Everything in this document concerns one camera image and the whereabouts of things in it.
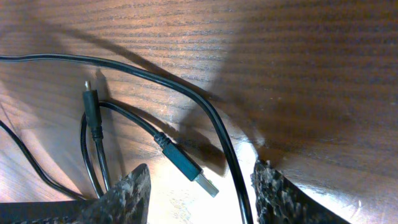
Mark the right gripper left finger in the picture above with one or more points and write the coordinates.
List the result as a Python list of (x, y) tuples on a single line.
[(126, 202)]

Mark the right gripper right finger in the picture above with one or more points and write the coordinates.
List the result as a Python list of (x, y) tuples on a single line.
[(278, 200)]

